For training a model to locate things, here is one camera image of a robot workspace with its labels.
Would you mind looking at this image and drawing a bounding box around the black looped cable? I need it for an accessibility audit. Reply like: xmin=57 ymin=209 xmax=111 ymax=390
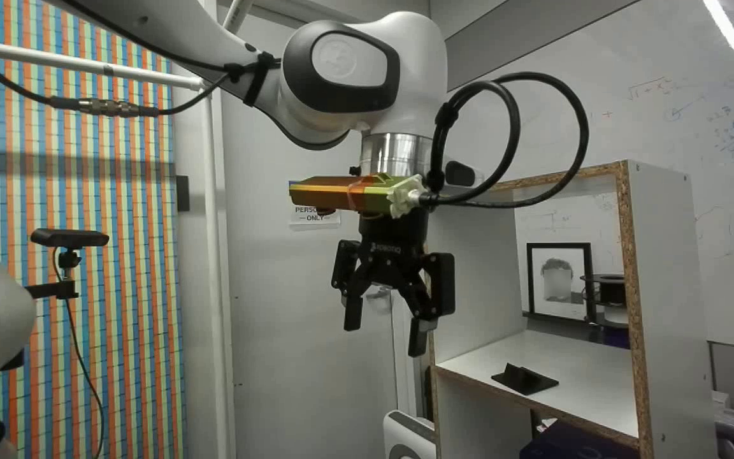
xmin=421 ymin=68 xmax=590 ymax=211

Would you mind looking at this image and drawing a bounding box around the gold wrist camera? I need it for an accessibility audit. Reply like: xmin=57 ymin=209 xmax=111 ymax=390
xmin=288 ymin=173 xmax=426 ymax=219

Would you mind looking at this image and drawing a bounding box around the small black object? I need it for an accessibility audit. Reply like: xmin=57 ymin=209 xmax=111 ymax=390
xmin=495 ymin=365 xmax=555 ymax=396

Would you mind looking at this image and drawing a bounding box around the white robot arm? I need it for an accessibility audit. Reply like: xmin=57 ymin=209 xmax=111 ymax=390
xmin=50 ymin=0 xmax=453 ymax=358

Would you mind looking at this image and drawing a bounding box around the white shelf cabinet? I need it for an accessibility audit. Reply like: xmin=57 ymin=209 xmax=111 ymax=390
xmin=431 ymin=160 xmax=718 ymax=459

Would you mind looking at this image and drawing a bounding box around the black camera on stand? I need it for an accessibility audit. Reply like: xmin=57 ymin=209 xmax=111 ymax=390
xmin=22 ymin=225 xmax=111 ymax=459

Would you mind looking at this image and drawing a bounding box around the framed portrait picture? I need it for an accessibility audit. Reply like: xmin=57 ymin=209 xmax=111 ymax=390
xmin=528 ymin=243 xmax=594 ymax=323

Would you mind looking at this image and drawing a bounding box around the white air purifier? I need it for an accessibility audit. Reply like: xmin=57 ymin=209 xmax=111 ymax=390
xmin=383 ymin=411 xmax=436 ymax=459

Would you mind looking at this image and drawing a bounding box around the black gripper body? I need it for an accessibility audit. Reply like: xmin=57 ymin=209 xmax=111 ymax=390
xmin=331 ymin=209 xmax=457 ymax=317

